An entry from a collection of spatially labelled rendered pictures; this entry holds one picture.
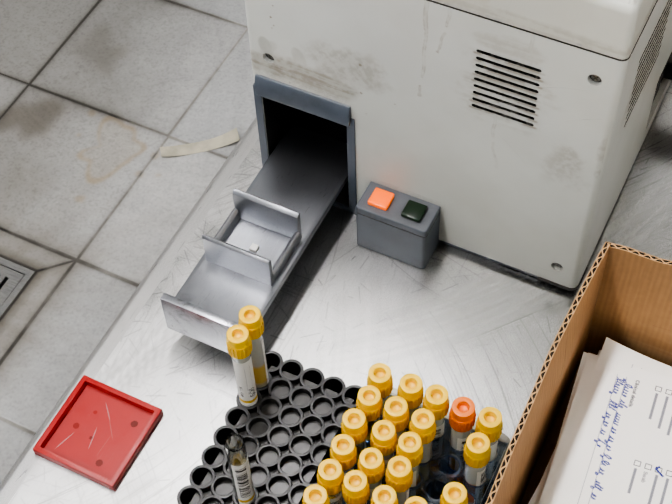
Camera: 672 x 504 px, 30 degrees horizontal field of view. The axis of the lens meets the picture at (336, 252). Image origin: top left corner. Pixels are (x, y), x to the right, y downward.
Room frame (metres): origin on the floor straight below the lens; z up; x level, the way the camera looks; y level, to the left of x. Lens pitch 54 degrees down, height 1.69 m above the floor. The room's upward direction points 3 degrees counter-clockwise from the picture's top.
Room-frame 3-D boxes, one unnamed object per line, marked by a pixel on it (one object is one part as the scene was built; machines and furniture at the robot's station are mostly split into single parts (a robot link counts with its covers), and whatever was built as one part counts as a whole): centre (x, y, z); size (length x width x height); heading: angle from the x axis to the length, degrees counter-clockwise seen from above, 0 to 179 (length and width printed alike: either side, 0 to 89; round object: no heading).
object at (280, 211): (0.58, 0.05, 0.92); 0.21 x 0.07 x 0.05; 152
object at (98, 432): (0.43, 0.18, 0.88); 0.07 x 0.07 x 0.01; 62
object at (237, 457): (0.37, 0.07, 0.93); 0.01 x 0.01 x 0.10
